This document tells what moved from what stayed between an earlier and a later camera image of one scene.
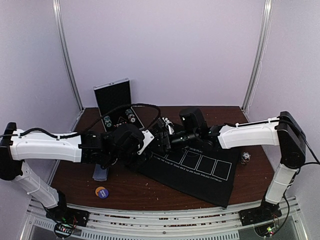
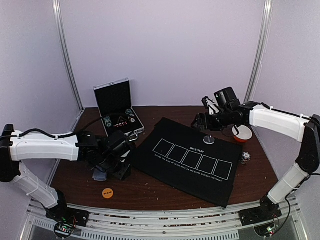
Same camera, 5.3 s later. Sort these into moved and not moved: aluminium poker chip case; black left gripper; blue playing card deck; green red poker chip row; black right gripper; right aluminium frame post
Moved: black left gripper; black right gripper
Not moved: green red poker chip row; right aluminium frame post; aluminium poker chip case; blue playing card deck
